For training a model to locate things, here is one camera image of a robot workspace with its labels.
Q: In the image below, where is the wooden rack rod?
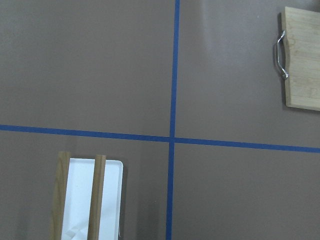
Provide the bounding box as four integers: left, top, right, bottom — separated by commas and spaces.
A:
49, 151, 71, 240
87, 155, 106, 240

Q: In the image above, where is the left wooden rack rod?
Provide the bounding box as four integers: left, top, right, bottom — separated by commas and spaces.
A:
49, 151, 71, 240

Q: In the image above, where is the wooden cutting board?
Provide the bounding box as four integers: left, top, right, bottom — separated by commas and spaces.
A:
275, 6, 320, 111

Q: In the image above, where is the white plastic tray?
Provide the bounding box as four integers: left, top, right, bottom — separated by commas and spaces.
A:
61, 158, 123, 240

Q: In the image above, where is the right wooden rack rod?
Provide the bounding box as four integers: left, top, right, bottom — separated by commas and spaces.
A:
87, 155, 106, 240

